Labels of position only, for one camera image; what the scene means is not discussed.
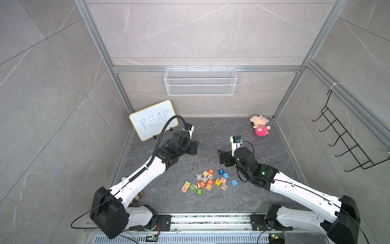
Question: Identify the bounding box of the white wire mesh basket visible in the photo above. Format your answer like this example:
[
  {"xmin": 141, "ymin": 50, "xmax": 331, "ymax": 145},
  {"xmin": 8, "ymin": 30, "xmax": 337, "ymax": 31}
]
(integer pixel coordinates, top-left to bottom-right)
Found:
[{"xmin": 164, "ymin": 68, "xmax": 238, "ymax": 96}]

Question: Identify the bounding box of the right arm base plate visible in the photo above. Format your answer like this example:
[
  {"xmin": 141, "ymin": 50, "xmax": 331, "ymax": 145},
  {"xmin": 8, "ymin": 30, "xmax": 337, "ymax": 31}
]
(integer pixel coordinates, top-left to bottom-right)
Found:
[{"xmin": 249, "ymin": 213, "xmax": 293, "ymax": 231}]

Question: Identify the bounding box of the whiteboard with PEAR writing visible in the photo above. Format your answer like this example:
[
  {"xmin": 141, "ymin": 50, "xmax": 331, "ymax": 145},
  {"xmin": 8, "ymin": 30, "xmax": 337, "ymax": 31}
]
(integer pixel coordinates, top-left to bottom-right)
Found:
[{"xmin": 129, "ymin": 100, "xmax": 176, "ymax": 141}]

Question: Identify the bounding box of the yellow E block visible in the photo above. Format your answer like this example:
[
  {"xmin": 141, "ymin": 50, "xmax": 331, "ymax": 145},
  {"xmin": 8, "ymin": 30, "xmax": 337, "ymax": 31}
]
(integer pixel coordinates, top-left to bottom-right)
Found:
[{"xmin": 215, "ymin": 179, "xmax": 222, "ymax": 186}]

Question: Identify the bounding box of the pink plush doll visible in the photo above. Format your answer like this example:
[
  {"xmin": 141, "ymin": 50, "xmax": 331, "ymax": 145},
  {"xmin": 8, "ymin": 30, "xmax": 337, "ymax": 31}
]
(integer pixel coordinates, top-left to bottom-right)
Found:
[{"xmin": 250, "ymin": 114, "xmax": 271, "ymax": 137}]

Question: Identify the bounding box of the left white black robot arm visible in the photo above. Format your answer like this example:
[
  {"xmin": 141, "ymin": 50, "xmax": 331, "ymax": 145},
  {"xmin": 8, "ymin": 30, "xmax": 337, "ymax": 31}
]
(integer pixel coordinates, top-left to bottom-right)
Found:
[{"xmin": 87, "ymin": 122, "xmax": 199, "ymax": 239}]

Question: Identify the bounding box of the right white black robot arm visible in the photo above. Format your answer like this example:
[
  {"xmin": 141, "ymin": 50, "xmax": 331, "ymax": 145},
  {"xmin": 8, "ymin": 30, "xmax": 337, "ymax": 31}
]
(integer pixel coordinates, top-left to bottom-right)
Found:
[{"xmin": 218, "ymin": 136, "xmax": 363, "ymax": 244}]

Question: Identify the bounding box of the plaid plush toy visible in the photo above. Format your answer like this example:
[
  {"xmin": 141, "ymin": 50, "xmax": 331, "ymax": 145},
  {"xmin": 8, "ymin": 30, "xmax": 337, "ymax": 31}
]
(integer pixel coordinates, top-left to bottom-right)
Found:
[{"xmin": 135, "ymin": 191, "xmax": 143, "ymax": 201}]

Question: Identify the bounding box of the black wire hook rack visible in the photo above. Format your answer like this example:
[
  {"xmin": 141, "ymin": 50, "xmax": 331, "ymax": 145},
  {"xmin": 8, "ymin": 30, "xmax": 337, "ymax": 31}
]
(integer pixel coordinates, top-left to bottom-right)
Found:
[{"xmin": 311, "ymin": 89, "xmax": 390, "ymax": 172}]

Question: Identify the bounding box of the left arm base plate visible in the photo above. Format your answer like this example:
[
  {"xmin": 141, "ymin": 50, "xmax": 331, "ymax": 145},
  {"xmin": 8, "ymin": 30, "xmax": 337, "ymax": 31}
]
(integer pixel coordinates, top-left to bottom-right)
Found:
[{"xmin": 130, "ymin": 215, "xmax": 172, "ymax": 231}]

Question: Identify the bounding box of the pink N block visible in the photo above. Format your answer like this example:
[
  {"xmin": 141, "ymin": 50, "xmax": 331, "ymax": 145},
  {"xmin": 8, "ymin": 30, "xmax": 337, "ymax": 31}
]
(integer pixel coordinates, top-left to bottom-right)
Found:
[{"xmin": 181, "ymin": 186, "xmax": 188, "ymax": 193}]

